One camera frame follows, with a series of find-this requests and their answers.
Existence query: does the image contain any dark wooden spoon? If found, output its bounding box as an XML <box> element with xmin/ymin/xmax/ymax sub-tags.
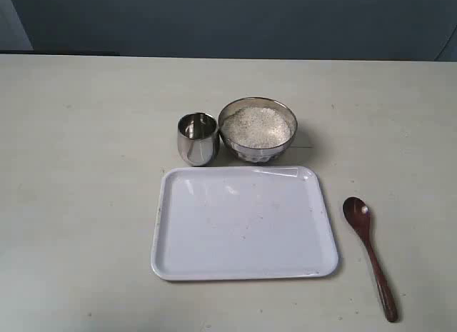
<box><xmin>342</xmin><ymin>196</ymin><xmax>399</xmax><ymax>323</ymax></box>

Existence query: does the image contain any white plastic tray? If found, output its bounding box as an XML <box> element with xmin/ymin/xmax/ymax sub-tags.
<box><xmin>151</xmin><ymin>166</ymin><xmax>339</xmax><ymax>281</ymax></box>

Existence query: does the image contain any small steel cup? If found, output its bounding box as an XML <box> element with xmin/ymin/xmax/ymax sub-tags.
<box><xmin>177</xmin><ymin>112</ymin><xmax>220</xmax><ymax>166</ymax></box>

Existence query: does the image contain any steel bowl of rice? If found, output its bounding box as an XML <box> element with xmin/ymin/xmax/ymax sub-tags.
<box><xmin>218</xmin><ymin>97</ymin><xmax>298</xmax><ymax>164</ymax></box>

